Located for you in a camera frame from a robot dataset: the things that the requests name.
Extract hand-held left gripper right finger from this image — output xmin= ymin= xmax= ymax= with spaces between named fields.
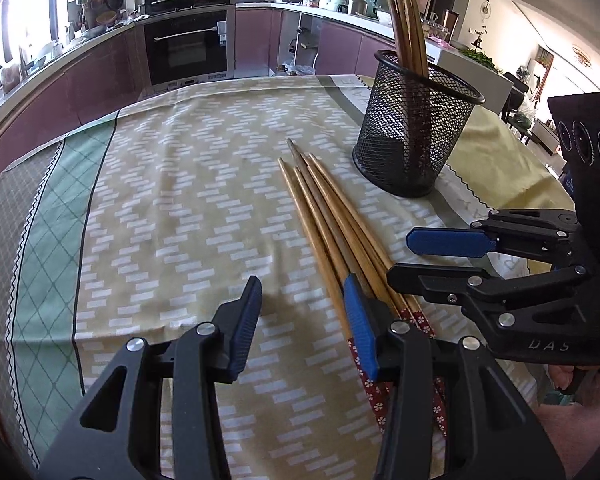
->
xmin=342 ymin=274 xmax=566 ymax=480

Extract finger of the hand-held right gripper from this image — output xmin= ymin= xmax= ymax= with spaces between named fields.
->
xmin=406 ymin=208 xmax=582 ymax=266
xmin=386 ymin=261 xmax=599 ymax=342

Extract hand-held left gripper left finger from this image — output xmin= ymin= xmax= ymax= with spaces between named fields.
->
xmin=35 ymin=275 xmax=264 ymax=480

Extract floral-end light wooden chopstick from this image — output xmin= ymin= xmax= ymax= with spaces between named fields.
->
xmin=310 ymin=152 xmax=437 ymax=338
xmin=292 ymin=166 xmax=396 ymax=411
xmin=301 ymin=152 xmax=447 ymax=436
xmin=277 ymin=157 xmax=388 ymax=433

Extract black mesh utensil holder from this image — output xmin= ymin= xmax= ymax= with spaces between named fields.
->
xmin=352 ymin=50 xmax=486 ymax=199

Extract dark brown wooden chopstick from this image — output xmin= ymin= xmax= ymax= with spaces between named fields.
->
xmin=287 ymin=139 xmax=378 ymax=297

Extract bunch of wooden chopsticks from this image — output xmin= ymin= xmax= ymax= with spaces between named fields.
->
xmin=379 ymin=0 xmax=431 ymax=80

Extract person's right forearm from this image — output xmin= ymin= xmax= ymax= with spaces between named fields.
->
xmin=534 ymin=400 xmax=600 ymax=480

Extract person's right hand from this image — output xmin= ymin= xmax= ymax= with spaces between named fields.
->
xmin=547 ymin=362 xmax=600 ymax=411

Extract dark dining chair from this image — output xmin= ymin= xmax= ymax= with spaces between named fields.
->
xmin=501 ymin=72 xmax=532 ymax=122

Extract patterned yellow green tablecloth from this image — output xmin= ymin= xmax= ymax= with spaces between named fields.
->
xmin=0 ymin=74 xmax=576 ymax=480

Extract green potted plant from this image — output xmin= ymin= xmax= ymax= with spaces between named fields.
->
xmin=460 ymin=44 xmax=497 ymax=69

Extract black built-in oven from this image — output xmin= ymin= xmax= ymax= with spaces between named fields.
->
xmin=142 ymin=7 xmax=234 ymax=89

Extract pink kitchen base cabinets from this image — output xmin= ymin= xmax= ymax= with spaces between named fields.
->
xmin=0 ymin=6 xmax=397 ymax=201

